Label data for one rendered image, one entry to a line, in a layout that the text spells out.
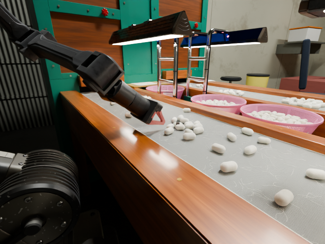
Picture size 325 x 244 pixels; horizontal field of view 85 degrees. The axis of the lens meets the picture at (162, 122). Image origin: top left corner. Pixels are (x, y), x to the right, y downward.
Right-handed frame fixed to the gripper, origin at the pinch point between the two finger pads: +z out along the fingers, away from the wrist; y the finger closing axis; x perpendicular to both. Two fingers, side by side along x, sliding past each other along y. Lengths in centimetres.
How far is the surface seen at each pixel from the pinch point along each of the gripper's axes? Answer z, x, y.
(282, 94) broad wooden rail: 71, -56, 0
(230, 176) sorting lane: -0.8, 4.2, -28.2
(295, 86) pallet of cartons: 380, -255, 111
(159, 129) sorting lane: 1.3, 2.4, 0.9
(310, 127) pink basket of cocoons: 29.4, -22.6, -29.2
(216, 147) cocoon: 2.3, -0.2, -20.5
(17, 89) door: -28, 48, 265
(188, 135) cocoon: 1.6, 0.2, -11.3
